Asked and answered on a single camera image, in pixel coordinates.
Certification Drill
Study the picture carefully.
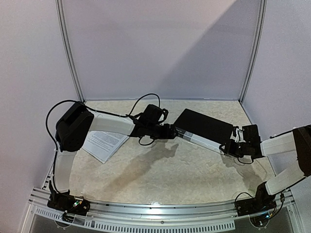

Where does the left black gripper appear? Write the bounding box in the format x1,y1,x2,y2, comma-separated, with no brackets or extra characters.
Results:
146,123,178,139

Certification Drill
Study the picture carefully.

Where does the black file folder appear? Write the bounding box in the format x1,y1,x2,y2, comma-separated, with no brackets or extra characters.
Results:
173,109,234,155

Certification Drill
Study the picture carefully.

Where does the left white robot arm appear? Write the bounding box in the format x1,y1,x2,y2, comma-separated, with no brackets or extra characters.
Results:
52,101,177,211

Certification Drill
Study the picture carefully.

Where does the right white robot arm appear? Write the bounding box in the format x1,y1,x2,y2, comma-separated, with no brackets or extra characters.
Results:
219,125,311,212

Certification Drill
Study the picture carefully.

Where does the printed paper stack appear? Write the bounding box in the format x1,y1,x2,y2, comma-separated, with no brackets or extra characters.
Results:
82,131,129,164

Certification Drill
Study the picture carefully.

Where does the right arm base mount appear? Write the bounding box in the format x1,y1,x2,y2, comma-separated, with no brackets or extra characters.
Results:
234,182,277,216

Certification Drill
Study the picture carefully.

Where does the perforated white cable tray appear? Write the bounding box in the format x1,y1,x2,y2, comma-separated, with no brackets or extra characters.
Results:
29,207,236,233

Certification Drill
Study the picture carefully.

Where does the curved aluminium rail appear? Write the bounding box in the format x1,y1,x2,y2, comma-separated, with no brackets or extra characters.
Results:
28,186,296,221

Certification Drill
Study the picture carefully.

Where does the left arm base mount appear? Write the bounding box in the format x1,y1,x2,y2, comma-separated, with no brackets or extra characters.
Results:
47,182,90,216

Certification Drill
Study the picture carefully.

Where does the right aluminium frame post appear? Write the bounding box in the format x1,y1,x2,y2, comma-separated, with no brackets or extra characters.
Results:
239,0,267,105

